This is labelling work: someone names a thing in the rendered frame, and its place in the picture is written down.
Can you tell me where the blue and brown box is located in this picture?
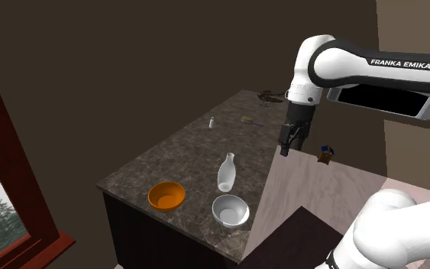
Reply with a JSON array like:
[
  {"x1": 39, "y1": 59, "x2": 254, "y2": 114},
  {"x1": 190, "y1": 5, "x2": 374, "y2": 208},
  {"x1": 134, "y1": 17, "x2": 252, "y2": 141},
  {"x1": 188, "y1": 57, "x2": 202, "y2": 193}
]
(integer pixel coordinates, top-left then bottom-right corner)
[{"x1": 316, "y1": 144, "x2": 335, "y2": 166}]

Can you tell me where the red-brown framed window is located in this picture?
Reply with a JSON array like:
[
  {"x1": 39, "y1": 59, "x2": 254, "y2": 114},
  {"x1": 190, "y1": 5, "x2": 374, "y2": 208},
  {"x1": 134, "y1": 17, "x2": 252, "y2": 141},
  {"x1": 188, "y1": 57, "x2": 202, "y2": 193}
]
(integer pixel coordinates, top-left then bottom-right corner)
[{"x1": 0, "y1": 38, "x2": 77, "y2": 269}]

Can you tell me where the dark robot stand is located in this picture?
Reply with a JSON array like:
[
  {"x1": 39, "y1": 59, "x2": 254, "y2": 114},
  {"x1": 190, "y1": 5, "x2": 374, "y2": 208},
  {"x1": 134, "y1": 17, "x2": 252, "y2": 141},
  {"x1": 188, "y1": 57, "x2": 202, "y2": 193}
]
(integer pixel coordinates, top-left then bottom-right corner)
[{"x1": 236, "y1": 205, "x2": 344, "y2": 269}]

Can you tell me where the dark counter cabinet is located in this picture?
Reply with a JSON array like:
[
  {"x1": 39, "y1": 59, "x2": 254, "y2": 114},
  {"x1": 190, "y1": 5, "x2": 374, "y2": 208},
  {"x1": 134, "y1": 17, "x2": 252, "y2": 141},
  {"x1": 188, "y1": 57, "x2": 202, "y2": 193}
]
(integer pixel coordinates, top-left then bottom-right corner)
[{"x1": 101, "y1": 190, "x2": 238, "y2": 269}]

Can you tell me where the white bottle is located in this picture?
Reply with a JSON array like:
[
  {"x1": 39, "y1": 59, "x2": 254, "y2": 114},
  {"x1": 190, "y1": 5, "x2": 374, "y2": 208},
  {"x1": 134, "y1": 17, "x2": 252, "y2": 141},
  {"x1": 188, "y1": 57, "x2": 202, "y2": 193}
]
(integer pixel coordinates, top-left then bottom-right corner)
[{"x1": 216, "y1": 151, "x2": 237, "y2": 193}]

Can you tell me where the brush with purple handle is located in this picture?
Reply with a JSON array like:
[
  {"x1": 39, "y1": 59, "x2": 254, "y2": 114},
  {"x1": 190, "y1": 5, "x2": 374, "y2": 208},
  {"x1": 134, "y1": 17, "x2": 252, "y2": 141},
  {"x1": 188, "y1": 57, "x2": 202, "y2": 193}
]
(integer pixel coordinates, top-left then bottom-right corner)
[{"x1": 240, "y1": 115, "x2": 265, "y2": 128}]

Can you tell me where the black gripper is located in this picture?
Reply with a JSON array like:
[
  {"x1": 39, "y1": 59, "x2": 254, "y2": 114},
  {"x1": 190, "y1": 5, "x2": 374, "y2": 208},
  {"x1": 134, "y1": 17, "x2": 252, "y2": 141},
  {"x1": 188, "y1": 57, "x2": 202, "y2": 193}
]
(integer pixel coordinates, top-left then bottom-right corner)
[{"x1": 279, "y1": 102, "x2": 316, "y2": 157}]

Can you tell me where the white bowl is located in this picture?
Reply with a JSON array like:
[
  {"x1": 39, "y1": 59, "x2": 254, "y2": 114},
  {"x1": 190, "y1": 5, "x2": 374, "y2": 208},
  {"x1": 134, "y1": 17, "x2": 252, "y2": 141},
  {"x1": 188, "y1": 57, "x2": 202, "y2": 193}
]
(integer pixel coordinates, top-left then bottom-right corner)
[{"x1": 211, "y1": 193, "x2": 251, "y2": 229}]

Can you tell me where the orange bowl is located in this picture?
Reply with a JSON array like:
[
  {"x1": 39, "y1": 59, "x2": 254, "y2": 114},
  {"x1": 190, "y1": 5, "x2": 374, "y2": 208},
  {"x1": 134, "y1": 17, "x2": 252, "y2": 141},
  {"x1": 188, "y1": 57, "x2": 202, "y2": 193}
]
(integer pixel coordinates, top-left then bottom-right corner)
[{"x1": 147, "y1": 180, "x2": 187, "y2": 214}]

